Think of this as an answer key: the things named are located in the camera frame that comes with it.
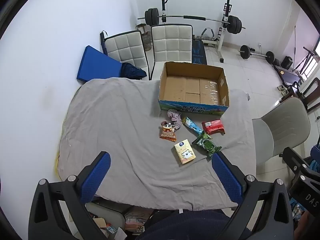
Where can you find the yellow tissue pack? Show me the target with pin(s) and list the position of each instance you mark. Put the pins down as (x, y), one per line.
(185, 152)

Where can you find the grey table cloth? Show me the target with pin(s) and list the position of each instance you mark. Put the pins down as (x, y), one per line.
(120, 130)

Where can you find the blue green snack packet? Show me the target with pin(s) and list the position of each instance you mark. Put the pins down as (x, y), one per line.
(192, 125)

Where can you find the barbell with black plates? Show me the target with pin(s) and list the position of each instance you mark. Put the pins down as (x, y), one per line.
(152, 15)

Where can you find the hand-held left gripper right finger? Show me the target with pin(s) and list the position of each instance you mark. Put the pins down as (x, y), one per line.
(226, 175)

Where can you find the white padded chair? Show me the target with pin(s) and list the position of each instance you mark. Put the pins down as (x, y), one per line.
(172, 43)
(126, 48)

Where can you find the blue hanging clothing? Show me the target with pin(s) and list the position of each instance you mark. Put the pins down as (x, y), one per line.
(315, 160)

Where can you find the black blue weight bench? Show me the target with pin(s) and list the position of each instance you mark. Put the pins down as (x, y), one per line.
(199, 52)

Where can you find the red snack packet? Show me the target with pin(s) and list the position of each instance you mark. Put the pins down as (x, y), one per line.
(213, 127)

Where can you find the treadmill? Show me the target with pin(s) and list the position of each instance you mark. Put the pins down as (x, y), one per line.
(287, 74)

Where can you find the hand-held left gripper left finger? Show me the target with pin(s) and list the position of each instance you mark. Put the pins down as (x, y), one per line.
(96, 175)

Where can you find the white barbell rack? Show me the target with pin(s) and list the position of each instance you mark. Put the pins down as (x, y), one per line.
(221, 38)

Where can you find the grey plastic chair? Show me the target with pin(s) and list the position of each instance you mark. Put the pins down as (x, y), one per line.
(282, 127)

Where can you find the blue foam mat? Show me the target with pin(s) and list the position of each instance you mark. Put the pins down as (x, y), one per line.
(96, 65)

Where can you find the person's dark clothing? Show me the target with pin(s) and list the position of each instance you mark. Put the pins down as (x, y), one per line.
(190, 225)

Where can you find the pair of pale shoes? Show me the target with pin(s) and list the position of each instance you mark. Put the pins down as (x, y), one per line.
(282, 90)

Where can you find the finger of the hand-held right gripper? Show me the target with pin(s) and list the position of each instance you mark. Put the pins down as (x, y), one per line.
(293, 158)

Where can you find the dark folded umbrella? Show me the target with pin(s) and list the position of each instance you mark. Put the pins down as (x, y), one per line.
(103, 40)

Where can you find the clutter under table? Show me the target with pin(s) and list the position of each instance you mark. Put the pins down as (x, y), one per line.
(112, 220)

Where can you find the cardboard box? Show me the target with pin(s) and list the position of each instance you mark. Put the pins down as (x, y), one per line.
(192, 87)

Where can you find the dark blue clothing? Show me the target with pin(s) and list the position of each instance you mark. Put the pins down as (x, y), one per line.
(132, 71)

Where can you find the short barbell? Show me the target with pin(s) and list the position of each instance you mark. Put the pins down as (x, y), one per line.
(270, 57)

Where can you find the dark wooden chair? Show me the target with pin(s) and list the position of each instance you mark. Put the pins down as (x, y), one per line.
(311, 90)

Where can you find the orange cartoon snack packet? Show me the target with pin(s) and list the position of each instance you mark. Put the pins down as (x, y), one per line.
(168, 131)

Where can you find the exercise machine by window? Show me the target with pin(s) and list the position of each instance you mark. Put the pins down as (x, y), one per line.
(310, 55)

